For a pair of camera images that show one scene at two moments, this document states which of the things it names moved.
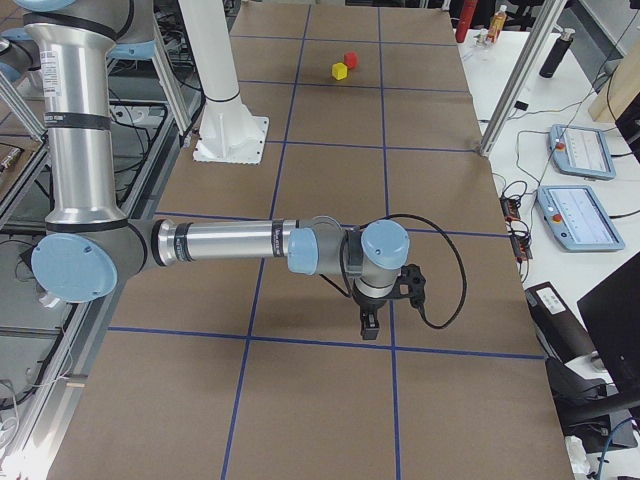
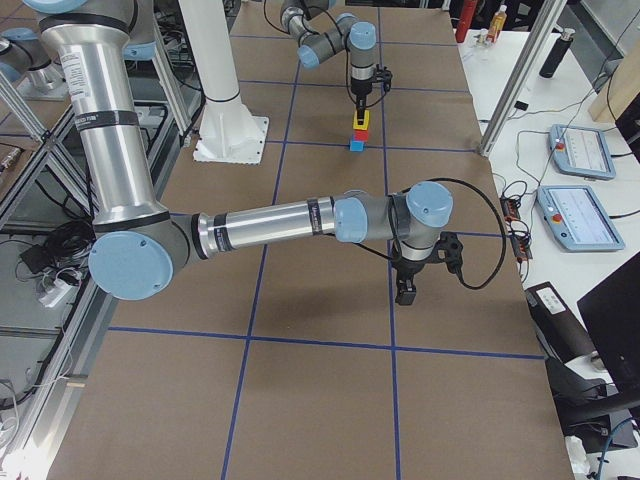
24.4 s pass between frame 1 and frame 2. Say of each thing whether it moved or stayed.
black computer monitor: stayed
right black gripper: moved
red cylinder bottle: stayed
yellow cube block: moved
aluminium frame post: stayed
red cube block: moved
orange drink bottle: stayed
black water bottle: stayed
